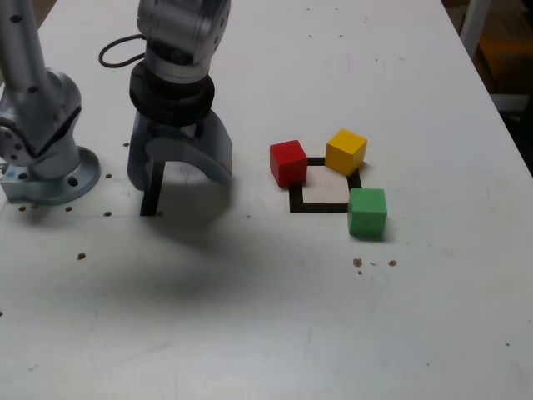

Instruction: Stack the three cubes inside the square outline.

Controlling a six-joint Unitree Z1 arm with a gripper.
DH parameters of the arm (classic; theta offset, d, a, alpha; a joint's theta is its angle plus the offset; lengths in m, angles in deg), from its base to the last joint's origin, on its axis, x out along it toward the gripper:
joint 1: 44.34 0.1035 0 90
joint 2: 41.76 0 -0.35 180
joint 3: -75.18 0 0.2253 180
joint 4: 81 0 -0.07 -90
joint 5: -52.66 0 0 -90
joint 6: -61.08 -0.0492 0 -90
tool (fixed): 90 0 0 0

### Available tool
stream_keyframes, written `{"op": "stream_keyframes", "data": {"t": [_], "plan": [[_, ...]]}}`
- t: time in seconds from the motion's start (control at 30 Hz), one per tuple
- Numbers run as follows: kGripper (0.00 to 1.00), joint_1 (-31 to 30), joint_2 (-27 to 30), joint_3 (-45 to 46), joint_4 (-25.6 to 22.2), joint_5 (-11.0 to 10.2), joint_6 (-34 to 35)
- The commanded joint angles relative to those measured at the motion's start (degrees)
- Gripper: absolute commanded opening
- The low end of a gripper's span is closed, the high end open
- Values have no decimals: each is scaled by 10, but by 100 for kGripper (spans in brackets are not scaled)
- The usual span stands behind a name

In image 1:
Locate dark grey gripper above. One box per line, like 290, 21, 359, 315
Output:
127, 111, 233, 191

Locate red cube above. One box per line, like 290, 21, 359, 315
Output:
269, 139, 309, 187

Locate yellow cube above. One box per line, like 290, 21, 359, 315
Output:
325, 128, 368, 176

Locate green cube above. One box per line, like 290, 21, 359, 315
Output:
347, 187, 388, 239

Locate black tape square outline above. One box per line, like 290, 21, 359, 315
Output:
288, 156, 363, 214

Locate black tape strip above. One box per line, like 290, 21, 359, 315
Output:
140, 160, 164, 217

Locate white horizontal bar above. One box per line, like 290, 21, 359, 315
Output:
491, 93, 531, 113

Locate yellow-brown box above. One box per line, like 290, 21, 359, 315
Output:
478, 31, 533, 95

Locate thin black cable loop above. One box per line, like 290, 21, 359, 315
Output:
98, 34, 147, 68

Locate white metal frame post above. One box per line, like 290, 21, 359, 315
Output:
458, 0, 495, 53

